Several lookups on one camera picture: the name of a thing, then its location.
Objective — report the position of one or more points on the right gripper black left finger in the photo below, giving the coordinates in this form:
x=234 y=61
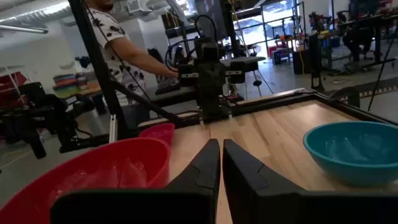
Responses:
x=199 y=183

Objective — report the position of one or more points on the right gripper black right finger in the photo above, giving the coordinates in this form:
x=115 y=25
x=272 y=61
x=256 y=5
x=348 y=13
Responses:
x=248 y=183

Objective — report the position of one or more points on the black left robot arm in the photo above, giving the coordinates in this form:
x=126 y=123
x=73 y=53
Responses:
x=206 y=46

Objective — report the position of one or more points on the stacked red yellow green bowls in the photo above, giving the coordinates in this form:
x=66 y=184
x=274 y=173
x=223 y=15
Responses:
x=93 y=168

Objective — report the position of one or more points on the stack of colourful bins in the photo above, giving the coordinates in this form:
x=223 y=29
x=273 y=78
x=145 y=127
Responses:
x=74 y=84

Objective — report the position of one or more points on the small pink bowl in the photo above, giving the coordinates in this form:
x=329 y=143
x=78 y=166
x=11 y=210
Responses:
x=160 y=132

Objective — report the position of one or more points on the person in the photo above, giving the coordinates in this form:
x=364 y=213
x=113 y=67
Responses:
x=124 y=53

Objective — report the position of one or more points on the teal bowl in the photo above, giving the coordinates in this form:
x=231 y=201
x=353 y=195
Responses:
x=354 y=152

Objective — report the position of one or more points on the black office chair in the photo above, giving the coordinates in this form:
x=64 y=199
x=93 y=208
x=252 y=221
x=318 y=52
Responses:
x=40 y=115

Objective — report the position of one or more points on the ceiling tube light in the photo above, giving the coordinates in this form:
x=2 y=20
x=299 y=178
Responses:
x=23 y=29

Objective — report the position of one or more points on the black aluminium table frame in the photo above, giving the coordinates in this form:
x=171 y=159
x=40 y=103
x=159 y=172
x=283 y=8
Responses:
x=93 y=62

